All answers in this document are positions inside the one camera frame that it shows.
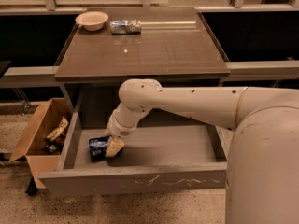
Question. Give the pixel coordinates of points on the yellow white snack packet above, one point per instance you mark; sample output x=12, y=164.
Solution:
x=55, y=133

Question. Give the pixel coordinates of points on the grey cabinet with counter top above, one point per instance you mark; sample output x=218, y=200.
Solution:
x=174, y=44

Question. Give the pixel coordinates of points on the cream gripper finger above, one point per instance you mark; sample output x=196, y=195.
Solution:
x=107, y=130
x=114, y=146

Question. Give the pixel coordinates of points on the dark snack packet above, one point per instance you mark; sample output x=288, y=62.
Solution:
x=55, y=147

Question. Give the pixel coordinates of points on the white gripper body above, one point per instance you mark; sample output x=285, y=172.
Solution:
x=120, y=129

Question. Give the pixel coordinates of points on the silver blue snack bag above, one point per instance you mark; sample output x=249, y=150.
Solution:
x=125, y=27

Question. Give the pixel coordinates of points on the white paper bowl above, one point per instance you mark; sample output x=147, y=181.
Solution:
x=92, y=20

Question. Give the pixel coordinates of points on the blue pepsi can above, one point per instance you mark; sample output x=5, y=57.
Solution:
x=98, y=147

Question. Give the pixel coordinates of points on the brown cardboard box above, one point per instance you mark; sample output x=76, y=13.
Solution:
x=32, y=143

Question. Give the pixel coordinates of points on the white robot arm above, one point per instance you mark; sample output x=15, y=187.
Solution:
x=262, y=176

